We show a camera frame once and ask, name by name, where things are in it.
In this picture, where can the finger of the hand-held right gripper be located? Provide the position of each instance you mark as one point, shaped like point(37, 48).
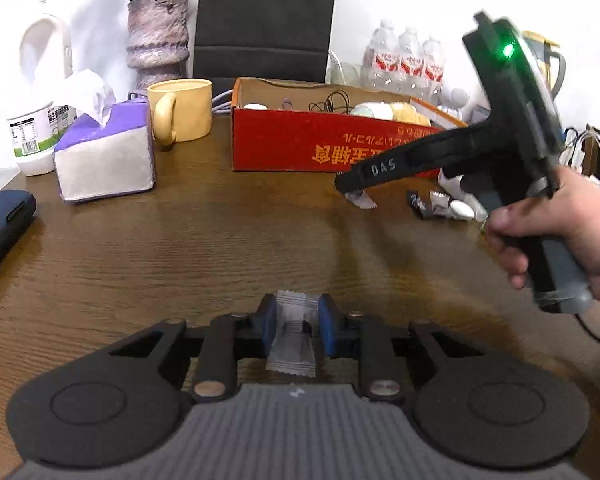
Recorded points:
point(380, 170)

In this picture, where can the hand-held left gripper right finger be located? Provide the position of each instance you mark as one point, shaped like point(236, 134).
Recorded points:
point(330, 325)

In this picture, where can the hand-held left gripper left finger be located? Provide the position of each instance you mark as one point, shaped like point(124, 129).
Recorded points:
point(266, 325)

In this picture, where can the grey snack packet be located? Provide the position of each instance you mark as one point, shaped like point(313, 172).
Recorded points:
point(292, 345)

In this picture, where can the white torn wrapper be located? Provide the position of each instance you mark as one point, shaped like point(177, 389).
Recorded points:
point(364, 202)

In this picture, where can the red cardboard box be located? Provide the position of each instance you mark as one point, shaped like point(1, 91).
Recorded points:
point(290, 145)

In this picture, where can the person's right hand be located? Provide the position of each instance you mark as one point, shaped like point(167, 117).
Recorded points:
point(580, 215)

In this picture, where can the small black packet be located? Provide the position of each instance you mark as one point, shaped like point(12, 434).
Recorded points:
point(420, 205)

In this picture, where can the white robot toy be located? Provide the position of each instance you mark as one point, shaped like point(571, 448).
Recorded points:
point(457, 97)

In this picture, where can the green white packet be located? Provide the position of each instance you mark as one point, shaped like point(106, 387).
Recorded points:
point(370, 110)

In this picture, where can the yellow thermos jug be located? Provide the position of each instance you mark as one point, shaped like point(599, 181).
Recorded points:
point(544, 55)

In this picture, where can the yellow and white snacks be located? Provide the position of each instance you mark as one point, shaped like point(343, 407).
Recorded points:
point(410, 112)

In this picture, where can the white wrapped candy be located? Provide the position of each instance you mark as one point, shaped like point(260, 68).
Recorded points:
point(455, 208)

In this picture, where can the clear water bottle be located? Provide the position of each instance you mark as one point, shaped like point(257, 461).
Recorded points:
point(380, 60)
point(433, 70)
point(411, 65)

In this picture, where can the clear glass jar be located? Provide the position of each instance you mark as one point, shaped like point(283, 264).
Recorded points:
point(347, 72)

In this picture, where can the black paper bag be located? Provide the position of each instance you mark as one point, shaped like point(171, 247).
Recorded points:
point(265, 10)

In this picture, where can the yellow mug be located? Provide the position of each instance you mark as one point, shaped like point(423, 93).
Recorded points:
point(185, 110)

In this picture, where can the purple tissue pack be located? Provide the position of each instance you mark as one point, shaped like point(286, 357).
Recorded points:
point(105, 160)

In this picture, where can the purple textured vase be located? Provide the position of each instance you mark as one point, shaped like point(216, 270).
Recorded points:
point(157, 35)

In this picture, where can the dark blue case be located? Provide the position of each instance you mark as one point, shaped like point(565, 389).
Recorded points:
point(2, 225)

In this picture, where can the white plastic jug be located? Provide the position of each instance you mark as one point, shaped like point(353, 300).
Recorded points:
point(30, 130)

